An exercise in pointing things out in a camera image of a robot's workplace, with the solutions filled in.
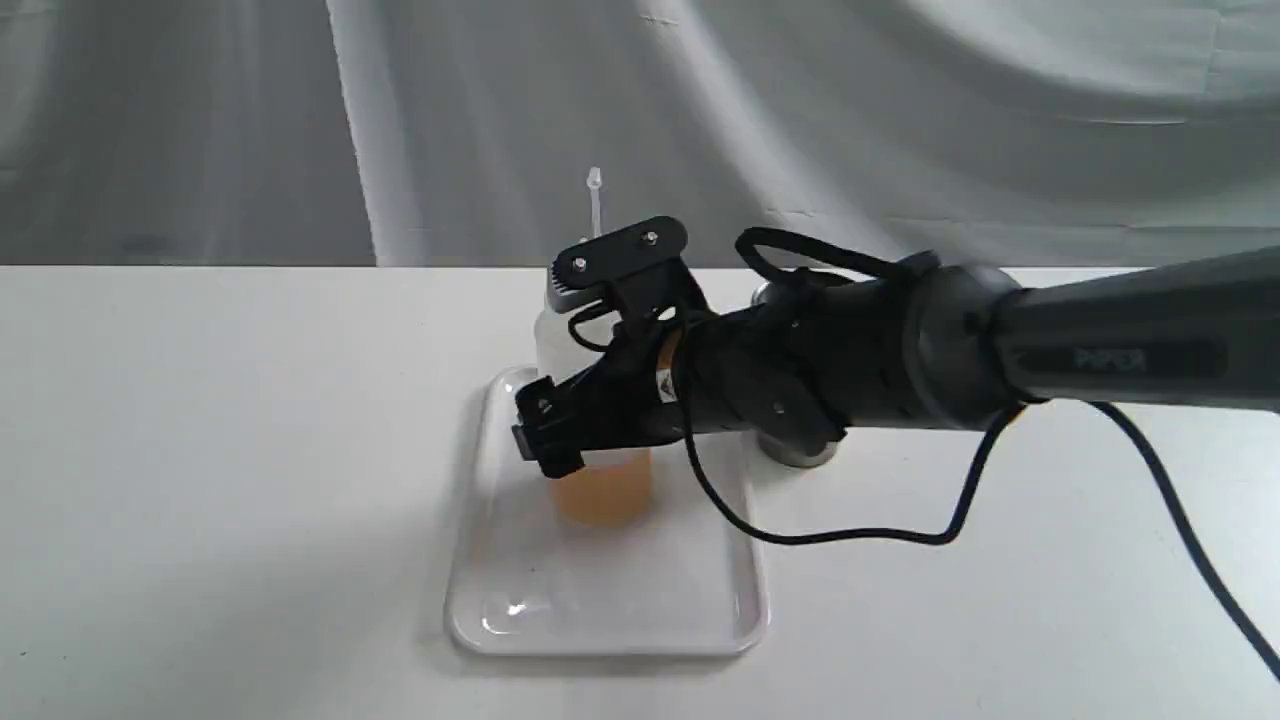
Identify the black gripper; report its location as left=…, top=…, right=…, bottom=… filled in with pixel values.
left=512, top=310, right=721, bottom=479

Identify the plastic wash bottle orange liquid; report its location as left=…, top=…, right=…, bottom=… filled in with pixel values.
left=532, top=167, right=653, bottom=530

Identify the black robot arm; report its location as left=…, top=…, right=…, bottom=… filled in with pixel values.
left=512, top=247, right=1279, bottom=478

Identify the stainless steel cup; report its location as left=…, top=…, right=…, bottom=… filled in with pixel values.
left=742, top=281, right=845, bottom=468

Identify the clear plastic tray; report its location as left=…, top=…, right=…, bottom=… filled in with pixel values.
left=444, top=365, right=771, bottom=659

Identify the grey backdrop cloth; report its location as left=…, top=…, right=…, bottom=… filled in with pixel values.
left=1, top=1, right=1277, bottom=266

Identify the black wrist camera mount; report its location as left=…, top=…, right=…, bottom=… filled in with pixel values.
left=547, top=217, right=707, bottom=325

